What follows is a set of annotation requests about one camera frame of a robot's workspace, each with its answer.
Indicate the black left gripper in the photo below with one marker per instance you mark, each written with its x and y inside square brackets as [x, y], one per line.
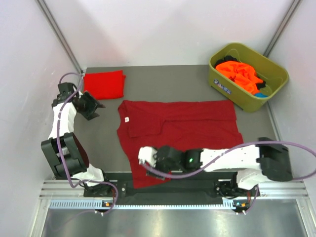
[90, 114]

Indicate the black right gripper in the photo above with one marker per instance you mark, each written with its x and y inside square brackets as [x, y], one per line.
[149, 173]

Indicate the dark red t-shirt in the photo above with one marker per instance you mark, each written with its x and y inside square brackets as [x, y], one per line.
[181, 125]

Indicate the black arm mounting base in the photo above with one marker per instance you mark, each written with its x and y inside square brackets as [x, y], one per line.
[203, 188]

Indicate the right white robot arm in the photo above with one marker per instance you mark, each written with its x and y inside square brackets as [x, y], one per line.
[255, 164]

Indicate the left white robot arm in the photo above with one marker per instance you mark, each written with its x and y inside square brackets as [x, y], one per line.
[63, 151]

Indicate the folded bright red t-shirt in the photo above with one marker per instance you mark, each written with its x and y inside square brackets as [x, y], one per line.
[106, 85]

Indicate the blue garment in bin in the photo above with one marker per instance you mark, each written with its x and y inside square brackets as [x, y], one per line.
[260, 95]

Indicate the olive green plastic bin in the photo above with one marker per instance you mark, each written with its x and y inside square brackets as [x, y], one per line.
[274, 75]

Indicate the orange t-shirt in bin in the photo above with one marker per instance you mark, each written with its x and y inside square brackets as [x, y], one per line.
[243, 75]

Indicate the black garment in bin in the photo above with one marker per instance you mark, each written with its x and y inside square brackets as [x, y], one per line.
[225, 59]

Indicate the slotted grey cable duct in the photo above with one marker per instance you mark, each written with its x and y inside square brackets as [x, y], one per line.
[105, 205]

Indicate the left aluminium frame post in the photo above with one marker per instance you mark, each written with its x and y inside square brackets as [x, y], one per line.
[58, 33]

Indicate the aluminium frame post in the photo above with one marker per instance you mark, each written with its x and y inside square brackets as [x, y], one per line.
[282, 26]
[58, 33]

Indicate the right aluminium frame post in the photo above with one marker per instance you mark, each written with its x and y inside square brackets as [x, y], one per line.
[282, 26]

